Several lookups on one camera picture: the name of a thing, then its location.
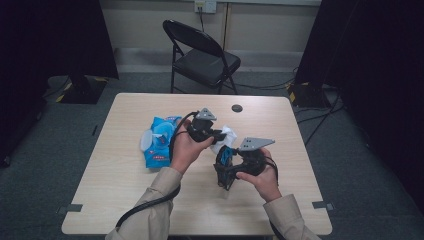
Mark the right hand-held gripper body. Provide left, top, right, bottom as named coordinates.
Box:
left=236, top=137, right=276, bottom=177

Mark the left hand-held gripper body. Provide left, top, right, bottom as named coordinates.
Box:
left=187, top=107, right=218, bottom=144

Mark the blue toy car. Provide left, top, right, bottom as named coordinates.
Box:
left=213, top=144, right=240, bottom=192

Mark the blue wet wipes pack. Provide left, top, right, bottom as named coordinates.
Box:
left=139, top=115, right=184, bottom=169

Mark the person's right hand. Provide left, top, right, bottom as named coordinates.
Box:
left=235, top=148, right=279, bottom=203

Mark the person's left hand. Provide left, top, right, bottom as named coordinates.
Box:
left=169, top=119, right=214, bottom=175

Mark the black folding chair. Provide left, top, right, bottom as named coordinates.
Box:
left=162, top=19, right=242, bottom=95

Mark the grey tape strip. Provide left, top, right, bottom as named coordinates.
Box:
left=312, top=200, right=335, bottom=212
left=57, top=203, right=84, bottom=215

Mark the black stand base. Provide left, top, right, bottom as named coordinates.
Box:
left=286, top=81, right=332, bottom=109
left=59, top=73, right=110, bottom=105

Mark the black curtain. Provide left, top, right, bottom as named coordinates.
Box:
left=0, top=0, right=120, bottom=168
left=294, top=0, right=424, bottom=214

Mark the right hand-held gripper cable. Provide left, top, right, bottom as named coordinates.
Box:
left=264, top=156, right=284, bottom=240

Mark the hand-held gripper cable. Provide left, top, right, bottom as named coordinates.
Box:
left=115, top=111, right=199, bottom=231
left=264, top=156, right=284, bottom=240

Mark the black floor cable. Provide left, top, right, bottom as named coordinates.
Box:
left=295, top=93, right=346, bottom=148
left=229, top=67, right=298, bottom=92

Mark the left hand-held gripper cable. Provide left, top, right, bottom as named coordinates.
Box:
left=115, top=111, right=199, bottom=231

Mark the white wall socket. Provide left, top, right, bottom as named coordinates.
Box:
left=194, top=0, right=218, bottom=14

